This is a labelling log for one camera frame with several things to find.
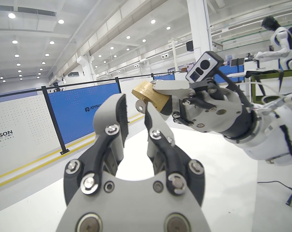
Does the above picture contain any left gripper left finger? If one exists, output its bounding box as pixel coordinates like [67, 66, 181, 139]
[63, 94, 129, 206]

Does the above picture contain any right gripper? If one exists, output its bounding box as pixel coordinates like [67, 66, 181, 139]
[152, 80, 259, 144]

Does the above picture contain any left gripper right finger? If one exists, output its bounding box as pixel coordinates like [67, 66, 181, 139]
[144, 102, 206, 206]

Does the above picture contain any brass padlock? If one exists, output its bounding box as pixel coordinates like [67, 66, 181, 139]
[132, 81, 171, 112]

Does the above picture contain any silver key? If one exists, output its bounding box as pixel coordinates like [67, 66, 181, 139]
[136, 99, 150, 113]

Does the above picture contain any blue partition panel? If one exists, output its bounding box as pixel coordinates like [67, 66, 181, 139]
[47, 83, 121, 144]

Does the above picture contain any small monitor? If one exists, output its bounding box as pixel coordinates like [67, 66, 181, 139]
[230, 58, 245, 68]

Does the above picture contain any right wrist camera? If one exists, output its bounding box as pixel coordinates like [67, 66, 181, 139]
[186, 51, 254, 110]

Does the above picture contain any thin white cable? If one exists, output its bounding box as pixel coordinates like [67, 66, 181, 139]
[247, 80, 290, 104]

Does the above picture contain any green frame workbench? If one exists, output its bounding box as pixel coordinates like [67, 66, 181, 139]
[244, 69, 292, 97]

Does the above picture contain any black cable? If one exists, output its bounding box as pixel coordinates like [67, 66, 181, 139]
[257, 181, 292, 193]

